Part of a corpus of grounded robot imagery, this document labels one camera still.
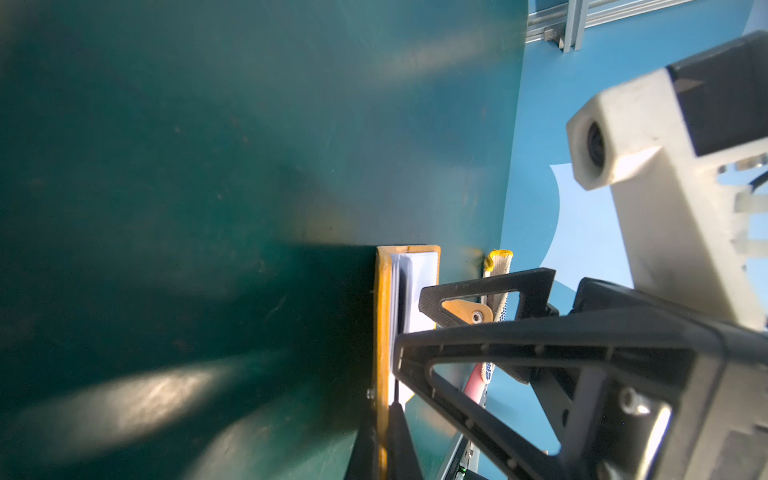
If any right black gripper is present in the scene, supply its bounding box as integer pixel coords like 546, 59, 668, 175
558, 279, 767, 479

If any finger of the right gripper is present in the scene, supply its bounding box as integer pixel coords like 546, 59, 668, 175
418, 267, 559, 385
392, 311, 721, 480

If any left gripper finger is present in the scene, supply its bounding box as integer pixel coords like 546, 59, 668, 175
344, 403, 423, 480

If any yellow leather card holder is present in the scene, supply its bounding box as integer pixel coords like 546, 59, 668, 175
371, 245, 441, 479

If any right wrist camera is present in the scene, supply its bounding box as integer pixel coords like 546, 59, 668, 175
566, 30, 767, 331

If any aluminium frame rear bar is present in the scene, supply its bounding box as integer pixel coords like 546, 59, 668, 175
525, 0, 692, 53

